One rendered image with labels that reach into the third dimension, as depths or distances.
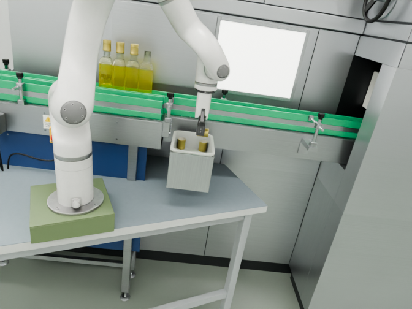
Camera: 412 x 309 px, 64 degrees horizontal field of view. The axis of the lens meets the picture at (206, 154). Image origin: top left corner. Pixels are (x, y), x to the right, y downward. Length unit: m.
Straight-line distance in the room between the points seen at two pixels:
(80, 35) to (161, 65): 0.66
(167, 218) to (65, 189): 0.39
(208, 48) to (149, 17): 0.57
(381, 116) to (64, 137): 1.19
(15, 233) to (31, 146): 0.48
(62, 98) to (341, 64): 1.29
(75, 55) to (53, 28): 0.73
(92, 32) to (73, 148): 0.36
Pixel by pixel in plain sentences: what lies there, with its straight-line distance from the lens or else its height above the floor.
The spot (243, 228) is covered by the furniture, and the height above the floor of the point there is 0.61.
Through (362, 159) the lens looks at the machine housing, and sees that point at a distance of 1.55.
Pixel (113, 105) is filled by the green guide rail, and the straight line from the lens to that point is 1.45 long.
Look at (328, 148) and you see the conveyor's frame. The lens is 1.66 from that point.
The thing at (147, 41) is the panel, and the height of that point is 1.34.
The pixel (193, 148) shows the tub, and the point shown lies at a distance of 1.47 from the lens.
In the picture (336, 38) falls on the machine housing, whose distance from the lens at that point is 1.76.
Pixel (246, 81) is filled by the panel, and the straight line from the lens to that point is 1.65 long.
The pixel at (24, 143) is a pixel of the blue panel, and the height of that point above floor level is 0.87.
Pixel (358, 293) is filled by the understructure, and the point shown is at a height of 0.28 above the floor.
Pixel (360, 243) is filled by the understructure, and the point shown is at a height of 0.60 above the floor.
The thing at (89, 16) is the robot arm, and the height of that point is 1.45.
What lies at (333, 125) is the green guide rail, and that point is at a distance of 1.65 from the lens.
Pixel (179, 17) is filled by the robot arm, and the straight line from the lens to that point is 1.12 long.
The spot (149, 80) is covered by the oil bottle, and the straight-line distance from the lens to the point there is 1.50.
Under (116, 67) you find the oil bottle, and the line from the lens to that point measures 1.52.
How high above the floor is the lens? 1.51
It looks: 24 degrees down
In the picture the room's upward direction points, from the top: 9 degrees clockwise
